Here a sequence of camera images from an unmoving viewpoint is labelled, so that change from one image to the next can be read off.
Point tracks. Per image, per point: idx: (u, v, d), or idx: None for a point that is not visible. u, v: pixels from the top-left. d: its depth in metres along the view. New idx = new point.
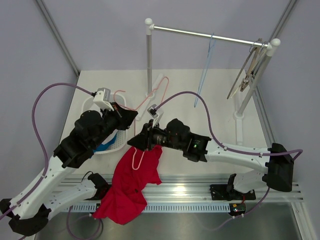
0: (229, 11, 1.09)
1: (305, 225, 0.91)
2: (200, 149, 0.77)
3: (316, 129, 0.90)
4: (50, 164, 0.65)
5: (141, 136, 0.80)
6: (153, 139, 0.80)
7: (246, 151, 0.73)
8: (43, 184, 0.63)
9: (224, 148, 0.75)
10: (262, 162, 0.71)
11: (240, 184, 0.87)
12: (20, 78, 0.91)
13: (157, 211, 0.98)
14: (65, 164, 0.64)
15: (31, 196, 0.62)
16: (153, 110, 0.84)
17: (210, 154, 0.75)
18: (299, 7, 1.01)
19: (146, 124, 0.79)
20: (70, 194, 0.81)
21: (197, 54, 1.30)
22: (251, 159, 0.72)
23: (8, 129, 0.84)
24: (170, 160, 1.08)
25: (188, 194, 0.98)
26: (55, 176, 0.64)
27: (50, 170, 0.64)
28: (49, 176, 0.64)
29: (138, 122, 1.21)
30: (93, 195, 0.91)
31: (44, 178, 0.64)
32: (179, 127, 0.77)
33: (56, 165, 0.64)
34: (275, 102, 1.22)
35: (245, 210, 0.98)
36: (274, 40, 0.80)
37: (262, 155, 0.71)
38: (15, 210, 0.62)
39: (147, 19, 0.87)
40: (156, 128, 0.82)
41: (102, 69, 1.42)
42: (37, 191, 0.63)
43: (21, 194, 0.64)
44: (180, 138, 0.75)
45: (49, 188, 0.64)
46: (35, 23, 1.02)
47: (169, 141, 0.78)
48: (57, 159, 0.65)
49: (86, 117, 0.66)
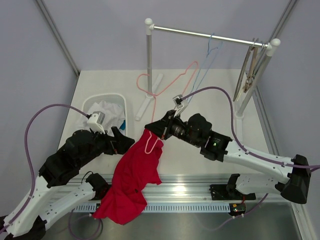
0: (229, 11, 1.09)
1: (305, 225, 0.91)
2: (219, 149, 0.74)
3: (316, 129, 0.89)
4: (36, 183, 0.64)
5: (162, 122, 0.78)
6: (171, 129, 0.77)
7: (269, 159, 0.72)
8: (30, 204, 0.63)
9: (245, 152, 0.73)
10: (285, 172, 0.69)
11: (244, 185, 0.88)
12: (20, 79, 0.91)
13: (157, 211, 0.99)
14: (50, 184, 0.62)
15: (20, 216, 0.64)
16: (179, 99, 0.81)
17: (230, 155, 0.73)
18: (299, 7, 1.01)
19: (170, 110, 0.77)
20: (66, 202, 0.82)
21: (197, 54, 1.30)
22: (273, 168, 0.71)
23: (8, 129, 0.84)
24: (170, 159, 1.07)
25: (188, 194, 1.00)
26: (41, 196, 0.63)
27: (37, 190, 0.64)
28: (35, 196, 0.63)
29: (138, 122, 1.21)
30: (92, 196, 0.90)
31: (31, 198, 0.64)
32: (202, 123, 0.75)
33: (42, 185, 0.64)
34: (275, 102, 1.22)
35: (245, 210, 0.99)
36: (274, 40, 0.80)
37: (285, 165, 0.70)
38: (8, 228, 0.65)
39: (147, 19, 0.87)
40: (178, 118, 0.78)
41: (102, 69, 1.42)
42: (25, 211, 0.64)
43: (12, 213, 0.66)
44: (200, 133, 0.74)
45: (38, 206, 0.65)
46: (35, 23, 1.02)
47: (187, 135, 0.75)
48: (42, 179, 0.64)
49: (78, 137, 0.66)
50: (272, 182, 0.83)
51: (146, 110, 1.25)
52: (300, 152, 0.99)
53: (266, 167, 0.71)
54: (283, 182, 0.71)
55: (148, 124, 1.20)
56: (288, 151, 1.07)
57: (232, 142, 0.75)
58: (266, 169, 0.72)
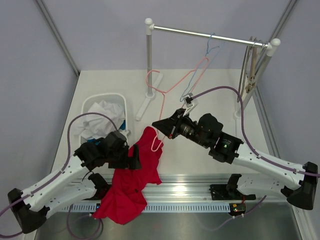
0: (229, 11, 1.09)
1: (305, 224, 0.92)
2: (230, 150, 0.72)
3: (316, 129, 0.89)
4: (70, 161, 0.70)
5: (171, 121, 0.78)
6: (180, 128, 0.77)
7: (281, 165, 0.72)
8: (59, 179, 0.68)
9: (257, 156, 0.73)
10: (296, 179, 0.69)
11: (246, 187, 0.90)
12: (20, 78, 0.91)
13: (157, 211, 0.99)
14: (84, 163, 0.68)
15: (46, 188, 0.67)
16: (189, 98, 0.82)
17: (241, 158, 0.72)
18: (299, 7, 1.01)
19: (178, 110, 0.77)
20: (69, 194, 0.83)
21: (197, 54, 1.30)
22: (285, 174, 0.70)
23: (7, 129, 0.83)
24: (170, 159, 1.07)
25: (188, 194, 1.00)
26: (72, 173, 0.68)
27: (69, 167, 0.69)
28: (66, 172, 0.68)
29: (138, 122, 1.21)
30: (92, 194, 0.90)
31: (62, 173, 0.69)
32: (213, 123, 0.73)
33: (75, 164, 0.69)
34: (275, 102, 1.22)
35: (245, 210, 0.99)
36: (274, 40, 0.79)
37: (297, 172, 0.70)
38: (26, 199, 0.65)
39: (147, 19, 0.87)
40: (187, 118, 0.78)
41: (102, 69, 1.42)
42: (53, 184, 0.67)
43: (36, 185, 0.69)
44: (210, 134, 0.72)
45: (63, 183, 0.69)
46: (34, 23, 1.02)
47: (196, 135, 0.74)
48: (77, 158, 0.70)
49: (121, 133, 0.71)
50: (277, 186, 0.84)
51: (147, 110, 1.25)
52: (300, 152, 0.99)
53: (278, 173, 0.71)
54: (293, 188, 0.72)
55: (148, 124, 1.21)
56: (288, 150, 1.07)
57: (244, 145, 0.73)
58: (277, 175, 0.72)
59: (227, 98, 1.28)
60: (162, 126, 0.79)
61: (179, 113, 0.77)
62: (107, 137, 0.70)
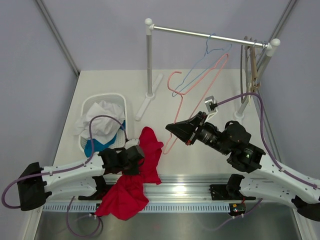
0: (229, 11, 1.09)
1: (305, 225, 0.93)
2: (252, 161, 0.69)
3: (316, 128, 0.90)
4: (92, 158, 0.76)
5: (189, 126, 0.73)
6: (201, 135, 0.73)
7: (302, 179, 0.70)
8: (79, 170, 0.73)
9: (280, 169, 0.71)
10: (317, 195, 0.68)
11: (250, 190, 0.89)
12: (19, 78, 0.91)
13: (157, 211, 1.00)
14: (105, 166, 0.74)
15: (66, 174, 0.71)
16: (214, 104, 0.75)
17: (263, 170, 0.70)
18: (298, 7, 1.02)
19: (199, 115, 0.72)
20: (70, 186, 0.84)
21: (197, 54, 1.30)
22: (305, 189, 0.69)
23: (7, 129, 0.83)
24: (169, 158, 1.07)
25: (188, 195, 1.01)
26: (91, 170, 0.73)
27: (90, 163, 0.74)
28: (87, 166, 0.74)
29: (138, 122, 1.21)
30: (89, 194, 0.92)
31: (83, 166, 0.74)
32: (241, 133, 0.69)
33: (97, 162, 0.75)
34: (274, 102, 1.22)
35: (245, 210, 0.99)
36: (274, 40, 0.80)
37: (317, 188, 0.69)
38: (45, 177, 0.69)
39: (147, 19, 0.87)
40: (209, 124, 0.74)
41: (102, 70, 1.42)
42: (72, 173, 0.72)
43: (57, 167, 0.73)
44: (236, 144, 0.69)
45: (80, 175, 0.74)
46: (35, 23, 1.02)
47: (218, 143, 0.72)
48: (99, 159, 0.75)
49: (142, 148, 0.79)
50: (287, 195, 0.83)
51: (147, 111, 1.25)
52: (300, 152, 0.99)
53: (298, 188, 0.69)
54: (308, 202, 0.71)
55: (148, 124, 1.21)
56: (288, 151, 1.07)
57: (266, 156, 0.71)
58: (297, 189, 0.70)
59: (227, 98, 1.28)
60: (178, 131, 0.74)
61: (201, 119, 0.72)
62: (130, 149, 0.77)
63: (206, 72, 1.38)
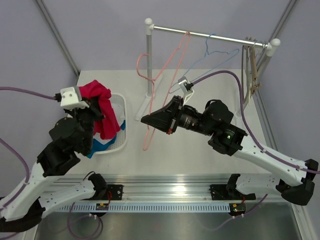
0: (229, 12, 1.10)
1: (305, 225, 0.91)
2: (233, 142, 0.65)
3: (316, 128, 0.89)
4: (33, 170, 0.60)
5: (168, 112, 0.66)
6: (181, 120, 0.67)
7: (284, 161, 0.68)
8: (24, 193, 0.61)
9: (262, 150, 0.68)
10: (299, 177, 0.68)
11: (245, 185, 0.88)
12: (19, 79, 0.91)
13: (157, 211, 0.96)
14: (45, 174, 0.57)
15: (15, 202, 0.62)
16: (190, 84, 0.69)
17: (245, 152, 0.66)
18: (298, 7, 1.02)
19: (175, 98, 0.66)
20: (62, 198, 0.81)
21: (196, 54, 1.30)
22: (288, 170, 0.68)
23: (7, 129, 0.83)
24: (168, 158, 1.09)
25: (188, 195, 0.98)
26: (36, 185, 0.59)
27: (32, 177, 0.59)
28: (30, 184, 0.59)
29: (138, 122, 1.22)
30: (92, 195, 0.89)
31: (27, 185, 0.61)
32: (223, 113, 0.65)
33: (38, 173, 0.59)
34: (274, 102, 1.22)
35: (245, 210, 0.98)
36: (274, 40, 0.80)
37: (300, 169, 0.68)
38: (2, 213, 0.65)
39: (147, 19, 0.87)
40: (188, 107, 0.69)
41: (102, 70, 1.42)
42: (20, 198, 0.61)
43: (8, 197, 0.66)
44: (217, 124, 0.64)
45: (37, 192, 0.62)
46: (35, 23, 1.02)
47: (200, 125, 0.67)
48: (40, 167, 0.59)
49: (63, 126, 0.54)
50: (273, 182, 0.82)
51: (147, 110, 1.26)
52: (300, 152, 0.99)
53: (282, 170, 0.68)
54: (291, 184, 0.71)
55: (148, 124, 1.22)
56: (288, 150, 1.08)
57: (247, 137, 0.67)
58: (280, 171, 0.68)
59: (227, 98, 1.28)
60: (155, 121, 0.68)
61: (178, 103, 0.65)
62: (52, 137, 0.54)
63: (171, 57, 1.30)
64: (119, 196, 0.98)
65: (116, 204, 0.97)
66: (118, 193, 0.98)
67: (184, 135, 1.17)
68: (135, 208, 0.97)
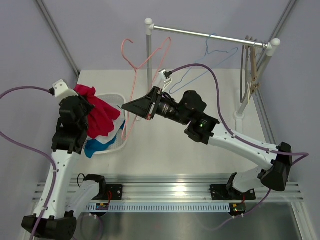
0: (229, 11, 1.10)
1: (305, 225, 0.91)
2: (206, 130, 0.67)
3: (316, 127, 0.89)
4: (55, 159, 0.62)
5: (146, 99, 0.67)
6: (159, 108, 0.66)
7: (254, 144, 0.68)
8: (58, 179, 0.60)
9: (232, 135, 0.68)
10: (269, 158, 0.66)
11: (238, 182, 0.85)
12: (20, 79, 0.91)
13: (157, 211, 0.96)
14: (70, 149, 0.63)
15: (55, 193, 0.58)
16: (167, 73, 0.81)
17: (216, 138, 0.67)
18: (298, 7, 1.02)
19: (156, 86, 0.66)
20: (81, 195, 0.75)
21: (196, 54, 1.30)
22: (258, 153, 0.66)
23: (8, 129, 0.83)
24: (168, 157, 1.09)
25: (188, 194, 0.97)
26: (67, 166, 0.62)
27: (59, 163, 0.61)
28: (61, 169, 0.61)
29: (138, 122, 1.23)
30: (98, 189, 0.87)
31: (57, 172, 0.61)
32: (198, 102, 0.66)
33: (62, 156, 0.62)
34: (274, 102, 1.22)
35: (245, 210, 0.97)
36: (274, 40, 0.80)
37: (270, 151, 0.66)
38: (44, 216, 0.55)
39: (147, 19, 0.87)
40: (165, 96, 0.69)
41: (102, 69, 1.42)
42: (58, 185, 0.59)
43: (41, 200, 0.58)
44: (192, 113, 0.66)
45: (69, 177, 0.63)
46: (35, 23, 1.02)
47: (177, 114, 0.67)
48: (59, 151, 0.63)
49: (67, 103, 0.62)
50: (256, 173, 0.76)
51: None
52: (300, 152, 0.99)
53: (251, 152, 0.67)
54: (265, 169, 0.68)
55: (148, 124, 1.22)
56: None
57: (220, 125, 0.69)
58: (251, 155, 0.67)
59: (227, 98, 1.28)
60: (134, 107, 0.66)
61: (157, 89, 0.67)
62: (63, 117, 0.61)
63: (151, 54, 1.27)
64: (119, 196, 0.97)
65: (116, 204, 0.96)
66: (118, 193, 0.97)
67: (184, 135, 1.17)
68: (135, 207, 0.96)
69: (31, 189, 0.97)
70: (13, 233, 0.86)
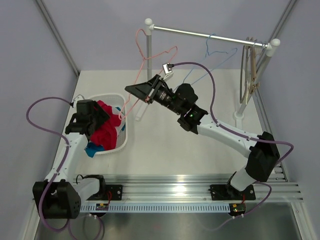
0: (229, 12, 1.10)
1: (305, 225, 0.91)
2: (195, 119, 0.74)
3: (316, 127, 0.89)
4: (69, 138, 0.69)
5: (148, 86, 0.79)
6: (157, 94, 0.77)
7: (235, 132, 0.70)
8: (70, 152, 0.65)
9: (216, 124, 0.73)
10: (248, 145, 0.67)
11: (234, 180, 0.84)
12: (19, 78, 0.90)
13: (157, 211, 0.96)
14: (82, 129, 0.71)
15: (67, 162, 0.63)
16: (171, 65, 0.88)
17: (202, 126, 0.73)
18: (297, 7, 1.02)
19: (158, 75, 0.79)
20: (85, 184, 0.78)
21: (196, 54, 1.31)
22: (238, 140, 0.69)
23: (8, 129, 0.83)
24: (168, 157, 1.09)
25: (188, 194, 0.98)
26: (78, 143, 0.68)
27: (71, 141, 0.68)
28: (73, 145, 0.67)
29: (138, 122, 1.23)
30: (98, 188, 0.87)
31: (69, 147, 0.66)
32: (190, 93, 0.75)
33: (74, 136, 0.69)
34: (274, 102, 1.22)
35: (245, 210, 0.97)
36: (274, 40, 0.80)
37: (249, 139, 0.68)
38: (56, 180, 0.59)
39: (147, 19, 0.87)
40: (165, 86, 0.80)
41: (102, 70, 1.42)
42: (70, 157, 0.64)
43: (53, 169, 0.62)
44: (185, 103, 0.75)
45: (78, 155, 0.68)
46: (34, 23, 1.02)
47: (171, 103, 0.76)
48: (72, 133, 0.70)
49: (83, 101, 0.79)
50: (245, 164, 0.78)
51: (146, 111, 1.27)
52: (300, 152, 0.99)
53: (232, 140, 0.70)
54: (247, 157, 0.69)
55: (148, 123, 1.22)
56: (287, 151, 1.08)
57: (208, 116, 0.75)
58: (232, 142, 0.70)
59: (227, 98, 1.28)
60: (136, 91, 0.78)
61: (159, 78, 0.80)
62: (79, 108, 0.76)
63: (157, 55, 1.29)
64: (119, 196, 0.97)
65: (116, 204, 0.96)
66: (118, 193, 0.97)
67: (184, 135, 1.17)
68: (135, 208, 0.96)
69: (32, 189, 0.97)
70: (13, 233, 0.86)
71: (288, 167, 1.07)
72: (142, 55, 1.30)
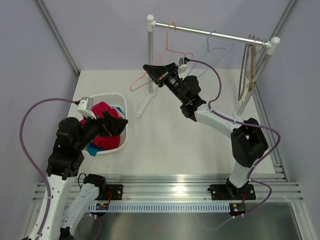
0: (229, 11, 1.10)
1: (305, 224, 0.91)
2: (193, 108, 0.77)
3: (316, 127, 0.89)
4: (50, 183, 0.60)
5: (164, 69, 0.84)
6: (168, 79, 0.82)
7: (224, 116, 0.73)
8: (53, 205, 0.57)
9: (210, 110, 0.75)
10: (232, 127, 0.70)
11: (232, 176, 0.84)
12: (20, 79, 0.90)
13: (157, 211, 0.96)
14: (65, 175, 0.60)
15: (49, 219, 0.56)
16: (187, 59, 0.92)
17: (198, 111, 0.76)
18: (297, 7, 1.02)
19: (174, 64, 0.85)
20: (79, 206, 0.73)
21: (197, 53, 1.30)
22: (224, 123, 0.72)
23: (7, 130, 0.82)
24: (167, 157, 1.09)
25: (188, 194, 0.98)
26: (61, 192, 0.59)
27: (53, 189, 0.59)
28: (55, 195, 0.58)
29: (138, 119, 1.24)
30: (98, 192, 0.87)
31: (51, 198, 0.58)
32: (195, 84, 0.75)
33: (57, 181, 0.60)
34: (275, 101, 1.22)
35: (245, 210, 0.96)
36: (274, 38, 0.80)
37: (235, 122, 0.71)
38: None
39: (149, 15, 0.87)
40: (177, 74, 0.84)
41: (103, 70, 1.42)
42: (52, 212, 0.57)
43: (36, 225, 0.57)
44: (188, 92, 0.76)
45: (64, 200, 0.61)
46: (35, 23, 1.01)
47: (177, 89, 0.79)
48: (54, 176, 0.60)
49: (66, 124, 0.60)
50: None
51: (147, 108, 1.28)
52: (300, 152, 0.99)
53: (219, 123, 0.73)
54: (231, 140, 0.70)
55: (147, 121, 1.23)
56: (288, 151, 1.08)
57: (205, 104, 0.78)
58: (220, 126, 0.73)
59: (227, 98, 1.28)
60: (151, 70, 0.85)
61: (175, 66, 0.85)
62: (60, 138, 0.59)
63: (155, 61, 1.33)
64: (119, 196, 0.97)
65: (116, 204, 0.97)
66: (118, 193, 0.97)
67: (184, 135, 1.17)
68: (135, 207, 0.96)
69: (31, 190, 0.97)
70: (13, 235, 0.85)
71: (288, 166, 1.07)
72: (166, 44, 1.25)
